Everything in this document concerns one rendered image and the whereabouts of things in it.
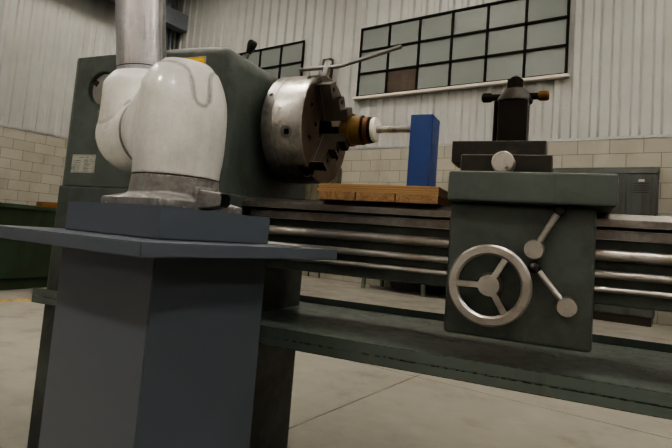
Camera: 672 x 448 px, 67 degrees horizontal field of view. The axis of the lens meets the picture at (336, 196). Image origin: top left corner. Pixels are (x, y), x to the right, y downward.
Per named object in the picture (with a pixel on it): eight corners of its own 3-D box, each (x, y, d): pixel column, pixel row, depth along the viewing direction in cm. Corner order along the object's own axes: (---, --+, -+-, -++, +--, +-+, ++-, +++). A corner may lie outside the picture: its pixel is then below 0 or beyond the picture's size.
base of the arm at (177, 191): (181, 207, 77) (184, 171, 77) (96, 203, 89) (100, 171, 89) (261, 216, 92) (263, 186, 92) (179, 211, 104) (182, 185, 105)
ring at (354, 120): (337, 110, 141) (368, 109, 137) (350, 119, 149) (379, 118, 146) (334, 142, 140) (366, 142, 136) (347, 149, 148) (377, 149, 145)
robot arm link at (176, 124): (148, 169, 81) (163, 36, 82) (112, 174, 94) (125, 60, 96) (237, 183, 91) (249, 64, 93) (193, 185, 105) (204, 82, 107)
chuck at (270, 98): (249, 154, 133) (276, 54, 144) (299, 198, 160) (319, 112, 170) (260, 154, 132) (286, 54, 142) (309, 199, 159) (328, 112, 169)
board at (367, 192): (317, 198, 125) (319, 182, 126) (367, 210, 158) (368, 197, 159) (438, 204, 113) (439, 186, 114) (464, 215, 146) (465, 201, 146)
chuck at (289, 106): (260, 154, 132) (287, 54, 142) (309, 199, 159) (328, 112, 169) (290, 154, 128) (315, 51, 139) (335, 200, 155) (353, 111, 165)
